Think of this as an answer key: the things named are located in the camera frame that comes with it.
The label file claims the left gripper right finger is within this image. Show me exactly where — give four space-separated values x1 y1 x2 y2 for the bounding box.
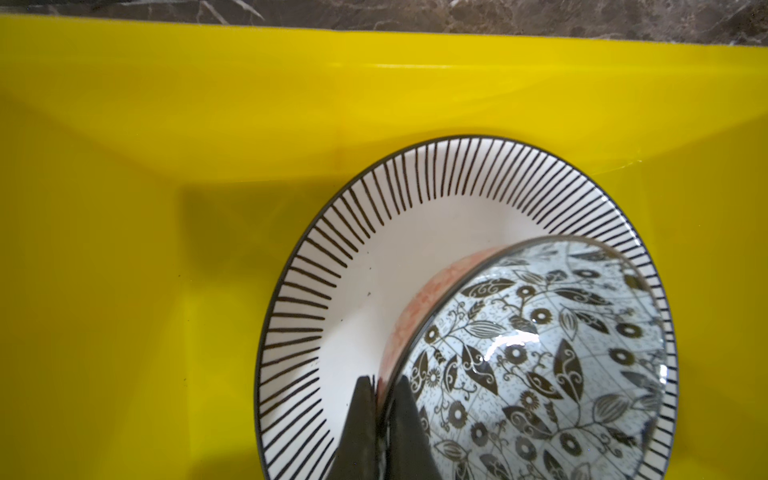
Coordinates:
386 376 441 480

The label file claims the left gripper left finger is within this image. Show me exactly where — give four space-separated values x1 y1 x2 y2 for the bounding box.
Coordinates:
327 376 378 480

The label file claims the black floral pattern bowl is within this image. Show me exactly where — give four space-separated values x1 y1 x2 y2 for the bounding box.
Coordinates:
379 236 674 479

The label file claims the yellow plastic bin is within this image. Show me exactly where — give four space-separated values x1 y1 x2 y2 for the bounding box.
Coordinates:
1 15 767 479

